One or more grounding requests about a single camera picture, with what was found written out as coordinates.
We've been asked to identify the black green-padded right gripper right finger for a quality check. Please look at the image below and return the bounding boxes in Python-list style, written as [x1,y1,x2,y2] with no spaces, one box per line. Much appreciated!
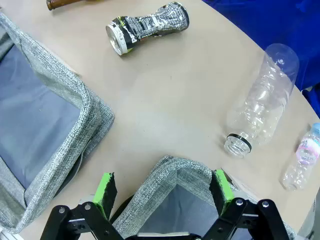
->
[199,169,288,240]

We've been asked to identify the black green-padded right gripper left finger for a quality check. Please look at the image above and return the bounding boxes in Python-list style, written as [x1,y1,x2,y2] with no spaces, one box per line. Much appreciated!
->
[41,172,126,240]

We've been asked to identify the small pink-labelled plastic bottle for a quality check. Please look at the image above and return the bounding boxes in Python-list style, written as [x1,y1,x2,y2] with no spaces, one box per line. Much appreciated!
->
[281,122,320,192]

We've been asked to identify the large clear plastic bottle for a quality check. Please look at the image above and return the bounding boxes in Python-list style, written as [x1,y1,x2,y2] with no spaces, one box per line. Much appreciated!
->
[224,43,300,160]

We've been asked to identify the crushed black and silver can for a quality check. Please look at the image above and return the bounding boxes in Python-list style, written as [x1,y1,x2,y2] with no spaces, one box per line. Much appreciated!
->
[105,1,190,56]

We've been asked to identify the brown glass bottle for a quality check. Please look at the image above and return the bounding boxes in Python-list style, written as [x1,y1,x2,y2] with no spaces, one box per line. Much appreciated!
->
[46,0,89,11]

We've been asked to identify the grey fabric basket for cans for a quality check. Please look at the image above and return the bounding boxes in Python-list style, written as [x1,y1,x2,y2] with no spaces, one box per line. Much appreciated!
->
[109,155,298,240]

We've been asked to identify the grey fabric basket for plastic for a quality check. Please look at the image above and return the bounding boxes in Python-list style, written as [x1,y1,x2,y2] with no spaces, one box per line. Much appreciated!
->
[0,11,116,235]

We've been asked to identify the person in blue hoodie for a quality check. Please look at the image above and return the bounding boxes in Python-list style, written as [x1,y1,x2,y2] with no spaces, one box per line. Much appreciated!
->
[203,0,320,101]

